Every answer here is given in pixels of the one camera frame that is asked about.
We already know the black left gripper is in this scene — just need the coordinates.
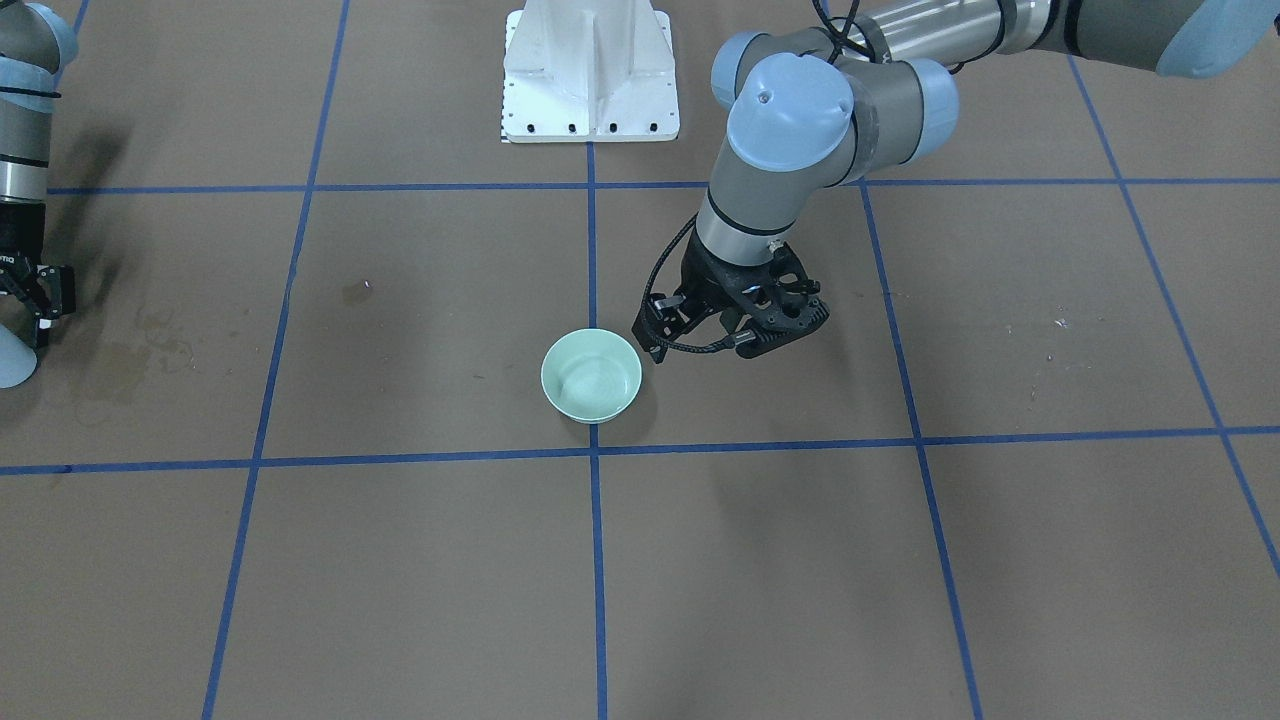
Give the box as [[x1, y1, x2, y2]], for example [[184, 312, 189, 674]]
[[631, 238, 829, 365]]

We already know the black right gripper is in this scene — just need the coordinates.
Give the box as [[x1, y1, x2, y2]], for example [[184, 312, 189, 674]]
[[1, 202, 77, 351]]

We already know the light blue plastic cup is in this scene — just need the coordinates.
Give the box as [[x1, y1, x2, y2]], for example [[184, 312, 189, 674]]
[[0, 325, 38, 389]]

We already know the green ceramic bowl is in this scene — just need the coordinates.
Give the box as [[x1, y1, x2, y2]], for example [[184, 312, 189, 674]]
[[540, 328, 643, 424]]

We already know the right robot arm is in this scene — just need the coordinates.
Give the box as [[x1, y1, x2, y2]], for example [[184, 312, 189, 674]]
[[1, 1, 78, 350]]

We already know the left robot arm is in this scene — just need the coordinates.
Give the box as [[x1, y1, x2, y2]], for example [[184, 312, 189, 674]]
[[632, 1, 1277, 363]]

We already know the brown paper table cover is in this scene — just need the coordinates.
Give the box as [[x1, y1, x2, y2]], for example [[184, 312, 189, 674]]
[[1, 1, 1279, 719]]

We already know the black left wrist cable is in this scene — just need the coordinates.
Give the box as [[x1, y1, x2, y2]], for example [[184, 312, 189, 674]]
[[640, 211, 762, 357]]

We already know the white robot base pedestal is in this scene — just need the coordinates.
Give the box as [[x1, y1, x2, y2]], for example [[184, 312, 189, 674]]
[[500, 1, 681, 143]]

